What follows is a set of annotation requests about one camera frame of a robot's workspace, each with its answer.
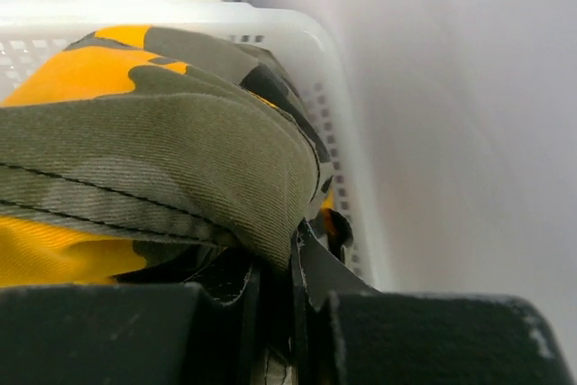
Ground olive yellow camouflage trousers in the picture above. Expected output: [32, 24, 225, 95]
[1, 25, 353, 287]

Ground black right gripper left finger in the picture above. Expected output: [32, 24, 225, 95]
[1, 266, 261, 384]

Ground white plastic basket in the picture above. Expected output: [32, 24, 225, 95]
[1, 0, 380, 286]

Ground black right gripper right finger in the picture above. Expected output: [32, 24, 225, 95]
[291, 223, 574, 384]

